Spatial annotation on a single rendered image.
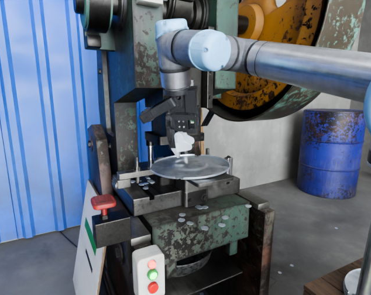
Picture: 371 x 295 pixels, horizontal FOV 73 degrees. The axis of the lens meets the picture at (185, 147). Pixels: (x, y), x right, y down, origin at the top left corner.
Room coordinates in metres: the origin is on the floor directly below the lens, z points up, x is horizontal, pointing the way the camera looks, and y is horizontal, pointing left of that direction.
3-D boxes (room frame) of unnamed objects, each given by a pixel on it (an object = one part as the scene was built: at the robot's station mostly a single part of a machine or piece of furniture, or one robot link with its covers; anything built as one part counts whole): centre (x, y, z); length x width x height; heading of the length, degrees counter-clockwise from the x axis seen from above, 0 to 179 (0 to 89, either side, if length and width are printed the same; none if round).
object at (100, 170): (1.00, 0.35, 0.45); 0.92 x 0.12 x 0.90; 28
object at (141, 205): (1.00, 0.04, 0.68); 0.45 x 0.30 x 0.06; 118
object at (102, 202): (0.64, 0.22, 0.72); 0.07 x 0.06 x 0.08; 28
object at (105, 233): (0.65, 0.21, 0.62); 0.10 x 0.06 x 0.20; 118
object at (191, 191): (0.85, -0.04, 0.72); 0.25 x 0.14 x 0.14; 28
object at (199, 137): (1.01, 0.05, 0.86); 0.20 x 0.16 x 0.05; 118
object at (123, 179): (0.92, 0.19, 0.76); 0.17 x 0.06 x 0.10; 118
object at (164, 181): (1.01, 0.05, 0.72); 0.20 x 0.16 x 0.03; 118
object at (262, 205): (1.25, -0.13, 0.45); 0.92 x 0.12 x 0.90; 28
